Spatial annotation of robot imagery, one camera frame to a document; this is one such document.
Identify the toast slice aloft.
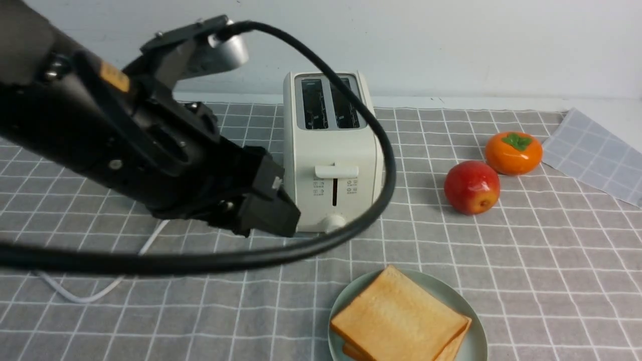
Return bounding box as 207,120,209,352
342,317,473,361

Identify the grey checked tablecloth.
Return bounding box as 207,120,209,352
1,105,640,360

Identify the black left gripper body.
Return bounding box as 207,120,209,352
120,102,300,237

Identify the red apple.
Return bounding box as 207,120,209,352
443,160,501,216

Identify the white two-slot toaster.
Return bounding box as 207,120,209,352
283,72,384,233

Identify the white power cable with plug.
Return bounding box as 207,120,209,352
34,219,171,304

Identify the orange persimmon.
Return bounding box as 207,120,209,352
485,132,544,176

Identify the toast slice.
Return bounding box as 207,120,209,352
330,266,471,360

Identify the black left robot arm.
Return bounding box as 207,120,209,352
1,1,300,237

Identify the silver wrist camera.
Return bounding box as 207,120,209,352
137,15,249,89

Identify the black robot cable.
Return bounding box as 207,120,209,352
0,20,397,276

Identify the light green plate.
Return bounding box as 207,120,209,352
328,269,488,360

